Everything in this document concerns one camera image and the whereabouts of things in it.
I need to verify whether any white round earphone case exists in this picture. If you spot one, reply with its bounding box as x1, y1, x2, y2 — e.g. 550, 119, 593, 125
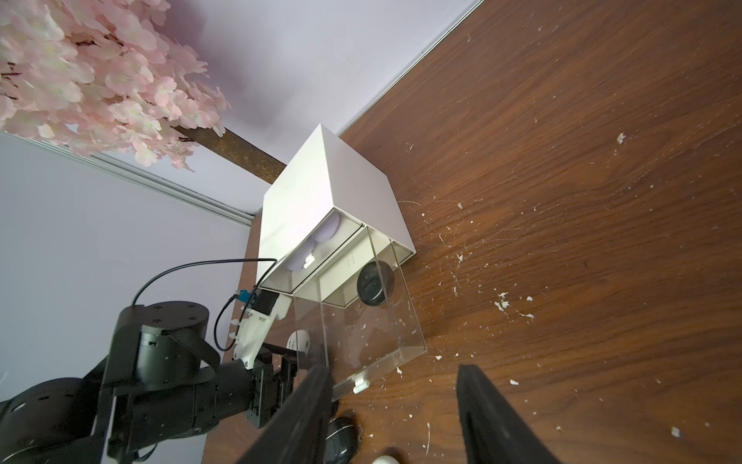
372, 454, 400, 464
286, 329, 311, 355

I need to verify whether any white round earphone case bottom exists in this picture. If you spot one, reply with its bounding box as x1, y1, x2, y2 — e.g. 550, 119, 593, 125
372, 454, 400, 464

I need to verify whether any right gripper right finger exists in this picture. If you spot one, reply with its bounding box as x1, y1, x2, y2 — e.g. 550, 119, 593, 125
456, 365, 560, 464

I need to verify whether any purple earphone case top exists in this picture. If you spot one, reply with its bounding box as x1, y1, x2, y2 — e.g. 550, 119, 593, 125
311, 211, 340, 243

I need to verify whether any white round earphone case top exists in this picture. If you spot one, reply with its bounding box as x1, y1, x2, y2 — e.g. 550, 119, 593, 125
286, 329, 311, 355

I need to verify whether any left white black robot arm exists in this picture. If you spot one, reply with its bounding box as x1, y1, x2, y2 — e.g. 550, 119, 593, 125
1, 301, 298, 463

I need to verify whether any pink blossom artificial tree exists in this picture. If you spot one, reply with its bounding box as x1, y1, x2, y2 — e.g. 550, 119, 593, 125
1, 1, 285, 182

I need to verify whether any black earphone case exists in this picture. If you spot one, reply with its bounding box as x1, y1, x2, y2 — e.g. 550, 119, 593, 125
357, 261, 394, 307
323, 417, 359, 464

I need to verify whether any purple earphone case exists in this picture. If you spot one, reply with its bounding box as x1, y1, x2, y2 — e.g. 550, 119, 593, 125
282, 239, 315, 272
311, 211, 340, 243

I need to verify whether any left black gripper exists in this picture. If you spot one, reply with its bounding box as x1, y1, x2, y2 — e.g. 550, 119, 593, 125
247, 353, 298, 429

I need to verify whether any clear drawer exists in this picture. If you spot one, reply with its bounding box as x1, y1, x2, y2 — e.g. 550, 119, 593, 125
293, 227, 427, 400

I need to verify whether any white three-drawer cabinet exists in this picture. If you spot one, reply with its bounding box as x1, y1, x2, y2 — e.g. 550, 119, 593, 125
257, 125, 415, 296

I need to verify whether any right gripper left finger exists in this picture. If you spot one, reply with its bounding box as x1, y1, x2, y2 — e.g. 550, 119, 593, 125
236, 365, 332, 464

